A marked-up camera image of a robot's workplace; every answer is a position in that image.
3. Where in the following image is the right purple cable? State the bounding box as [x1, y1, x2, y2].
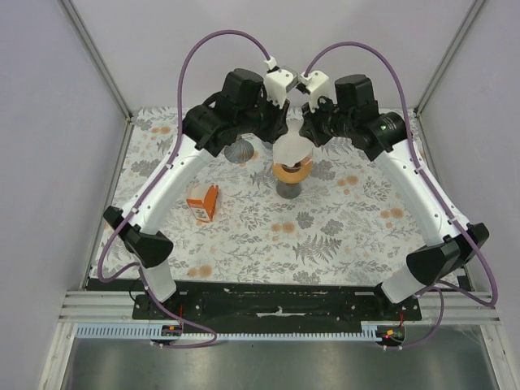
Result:
[304, 42, 500, 349]

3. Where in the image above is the wooden ring dripper holder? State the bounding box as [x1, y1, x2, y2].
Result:
[272, 162, 312, 184]

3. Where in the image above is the grey glass carafe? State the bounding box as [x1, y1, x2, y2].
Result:
[276, 181, 301, 199]

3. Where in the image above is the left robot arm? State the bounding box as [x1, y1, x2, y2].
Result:
[103, 67, 297, 319]

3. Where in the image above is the light blue cable duct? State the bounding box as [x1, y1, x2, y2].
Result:
[76, 323, 383, 342]

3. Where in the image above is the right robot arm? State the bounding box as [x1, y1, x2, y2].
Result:
[297, 71, 489, 320]

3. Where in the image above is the grey ribbed glass dripper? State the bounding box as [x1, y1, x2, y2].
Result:
[223, 138, 254, 164]

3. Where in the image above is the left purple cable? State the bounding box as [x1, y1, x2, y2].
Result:
[96, 30, 272, 349]

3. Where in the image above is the orange coffee filter box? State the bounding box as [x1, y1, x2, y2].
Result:
[186, 184, 219, 223]

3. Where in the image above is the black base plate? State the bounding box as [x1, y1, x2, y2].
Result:
[132, 279, 423, 334]

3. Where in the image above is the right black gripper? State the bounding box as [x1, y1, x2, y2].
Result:
[301, 93, 356, 149]

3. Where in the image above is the white paper coffee filter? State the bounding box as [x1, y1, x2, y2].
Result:
[272, 119, 314, 167]

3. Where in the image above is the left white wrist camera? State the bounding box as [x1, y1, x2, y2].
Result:
[263, 57, 298, 109]

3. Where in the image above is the purple cable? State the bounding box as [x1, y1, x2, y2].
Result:
[96, 30, 272, 349]
[304, 42, 500, 349]

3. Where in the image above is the aluminium frame rail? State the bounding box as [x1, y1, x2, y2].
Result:
[58, 291, 500, 325]

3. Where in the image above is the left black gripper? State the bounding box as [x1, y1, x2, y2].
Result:
[237, 89, 291, 145]

